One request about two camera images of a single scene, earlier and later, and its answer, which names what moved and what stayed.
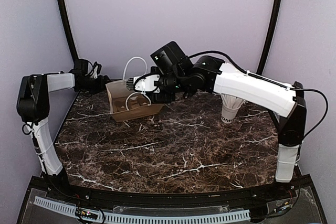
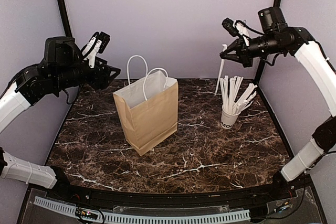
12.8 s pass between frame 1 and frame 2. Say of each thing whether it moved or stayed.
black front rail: stayed
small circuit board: stayed
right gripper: moved
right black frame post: stayed
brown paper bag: moved
